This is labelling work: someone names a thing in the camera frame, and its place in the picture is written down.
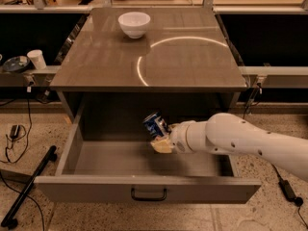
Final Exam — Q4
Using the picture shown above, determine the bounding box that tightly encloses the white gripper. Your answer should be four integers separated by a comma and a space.
151, 120, 206, 154

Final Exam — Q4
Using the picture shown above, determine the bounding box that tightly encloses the blue pepsi can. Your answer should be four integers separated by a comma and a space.
142, 112, 170, 139

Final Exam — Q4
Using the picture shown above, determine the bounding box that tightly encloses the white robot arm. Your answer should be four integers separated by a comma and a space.
151, 113, 308, 181

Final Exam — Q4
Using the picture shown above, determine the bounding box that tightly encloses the open grey drawer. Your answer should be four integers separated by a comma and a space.
34, 93, 263, 205

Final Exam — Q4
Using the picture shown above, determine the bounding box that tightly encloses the white ceramic bowl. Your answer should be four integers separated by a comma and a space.
118, 12, 151, 39

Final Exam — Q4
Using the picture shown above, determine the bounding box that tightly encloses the black power adapter right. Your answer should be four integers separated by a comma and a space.
279, 179, 296, 201

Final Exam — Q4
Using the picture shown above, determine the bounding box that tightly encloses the black power adapter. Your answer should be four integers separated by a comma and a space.
10, 125, 20, 140
279, 179, 296, 201

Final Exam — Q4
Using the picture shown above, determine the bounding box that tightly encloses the black power adapter left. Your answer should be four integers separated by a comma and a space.
10, 125, 20, 140

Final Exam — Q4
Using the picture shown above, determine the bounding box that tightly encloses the white paper cup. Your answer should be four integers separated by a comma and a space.
27, 49, 46, 70

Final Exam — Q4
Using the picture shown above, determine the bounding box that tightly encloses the dark blue plate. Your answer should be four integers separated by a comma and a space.
3, 56, 30, 73

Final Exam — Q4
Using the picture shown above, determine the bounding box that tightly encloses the black bar on floor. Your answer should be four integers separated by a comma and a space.
1, 145, 57, 229

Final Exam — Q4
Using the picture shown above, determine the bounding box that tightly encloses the black drawer handle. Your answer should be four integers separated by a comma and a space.
131, 188, 167, 202

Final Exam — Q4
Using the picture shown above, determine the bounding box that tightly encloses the black cable right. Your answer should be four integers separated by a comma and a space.
243, 84, 308, 228

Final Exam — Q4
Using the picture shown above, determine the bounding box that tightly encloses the black cable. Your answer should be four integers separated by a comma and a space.
0, 87, 34, 165
243, 84, 308, 228

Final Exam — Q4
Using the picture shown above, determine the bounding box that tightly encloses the black cable left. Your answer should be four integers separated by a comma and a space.
0, 87, 34, 165

